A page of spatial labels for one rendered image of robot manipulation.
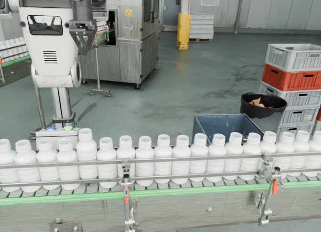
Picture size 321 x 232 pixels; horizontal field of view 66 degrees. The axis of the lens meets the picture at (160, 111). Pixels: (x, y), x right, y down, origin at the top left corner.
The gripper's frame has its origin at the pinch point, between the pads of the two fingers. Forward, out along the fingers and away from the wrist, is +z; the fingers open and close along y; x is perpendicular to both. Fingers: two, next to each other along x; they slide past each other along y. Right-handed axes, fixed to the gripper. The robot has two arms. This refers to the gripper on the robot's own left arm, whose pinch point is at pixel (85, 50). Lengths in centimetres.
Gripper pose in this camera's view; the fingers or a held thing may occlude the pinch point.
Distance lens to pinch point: 83.3
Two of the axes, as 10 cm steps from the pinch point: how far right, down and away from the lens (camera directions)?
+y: -1.1, -4.2, 9.0
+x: -9.9, 0.1, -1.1
